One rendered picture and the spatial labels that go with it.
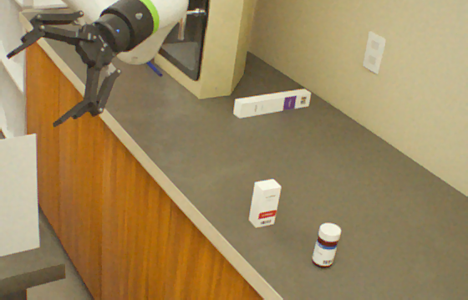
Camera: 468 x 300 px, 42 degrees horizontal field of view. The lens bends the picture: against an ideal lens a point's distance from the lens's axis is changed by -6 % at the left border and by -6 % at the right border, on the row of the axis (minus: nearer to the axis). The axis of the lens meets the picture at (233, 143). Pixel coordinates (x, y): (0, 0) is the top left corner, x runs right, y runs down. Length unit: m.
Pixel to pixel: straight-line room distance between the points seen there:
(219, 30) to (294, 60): 0.44
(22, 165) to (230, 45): 0.95
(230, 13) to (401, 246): 0.86
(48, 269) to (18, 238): 0.08
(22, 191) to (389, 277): 0.75
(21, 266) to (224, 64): 0.99
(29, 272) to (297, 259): 0.54
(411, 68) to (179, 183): 0.75
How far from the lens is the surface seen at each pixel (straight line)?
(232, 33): 1.94
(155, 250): 1.77
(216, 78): 1.97
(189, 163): 1.61
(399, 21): 1.89
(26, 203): 1.23
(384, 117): 1.96
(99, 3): 1.36
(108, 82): 1.13
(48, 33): 1.10
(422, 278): 1.39
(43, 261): 1.27
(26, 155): 1.18
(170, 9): 1.23
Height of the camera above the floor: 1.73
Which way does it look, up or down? 27 degrees down
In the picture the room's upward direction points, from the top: 8 degrees clockwise
